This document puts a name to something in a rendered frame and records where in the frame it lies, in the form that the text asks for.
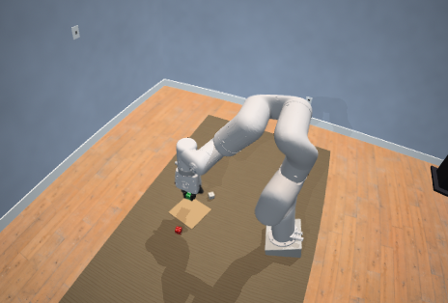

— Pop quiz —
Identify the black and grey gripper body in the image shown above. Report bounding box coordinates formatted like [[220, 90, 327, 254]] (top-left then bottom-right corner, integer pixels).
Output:
[[175, 168, 202, 194]]

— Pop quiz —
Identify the tan square mat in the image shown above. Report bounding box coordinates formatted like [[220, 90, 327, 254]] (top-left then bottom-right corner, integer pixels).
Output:
[[169, 199, 210, 230]]

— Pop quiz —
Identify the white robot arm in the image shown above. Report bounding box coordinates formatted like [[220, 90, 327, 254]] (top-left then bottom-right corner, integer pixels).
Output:
[[175, 95, 318, 247]]

